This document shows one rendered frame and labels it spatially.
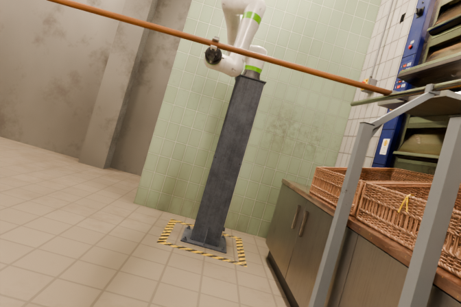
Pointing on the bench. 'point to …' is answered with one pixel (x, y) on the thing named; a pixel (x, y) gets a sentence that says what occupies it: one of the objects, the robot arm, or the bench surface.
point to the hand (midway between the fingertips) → (214, 44)
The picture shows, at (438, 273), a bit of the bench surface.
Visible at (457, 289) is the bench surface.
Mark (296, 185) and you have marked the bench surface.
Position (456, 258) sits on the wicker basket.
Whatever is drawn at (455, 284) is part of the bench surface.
